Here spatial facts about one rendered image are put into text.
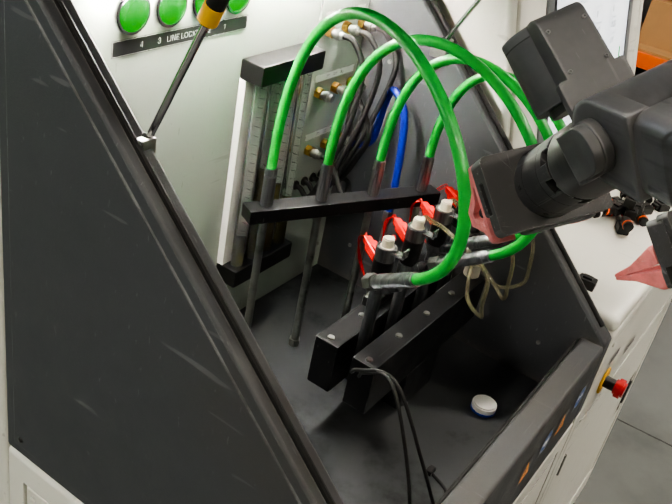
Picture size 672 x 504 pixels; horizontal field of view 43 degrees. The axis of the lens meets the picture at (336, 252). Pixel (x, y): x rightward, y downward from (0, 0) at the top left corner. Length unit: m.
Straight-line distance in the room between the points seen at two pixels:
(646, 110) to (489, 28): 0.87
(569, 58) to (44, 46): 0.51
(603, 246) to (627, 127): 1.12
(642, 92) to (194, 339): 0.50
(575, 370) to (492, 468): 0.28
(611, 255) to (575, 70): 1.03
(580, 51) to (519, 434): 0.67
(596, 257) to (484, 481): 0.61
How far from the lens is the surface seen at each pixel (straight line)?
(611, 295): 1.48
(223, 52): 1.15
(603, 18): 1.74
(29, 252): 1.02
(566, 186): 0.63
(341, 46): 1.38
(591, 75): 0.60
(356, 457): 1.23
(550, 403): 1.24
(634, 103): 0.52
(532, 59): 0.62
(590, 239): 1.64
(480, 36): 1.38
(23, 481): 1.28
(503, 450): 1.14
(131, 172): 0.84
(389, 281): 0.98
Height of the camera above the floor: 1.68
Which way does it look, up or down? 31 degrees down
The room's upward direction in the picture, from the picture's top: 12 degrees clockwise
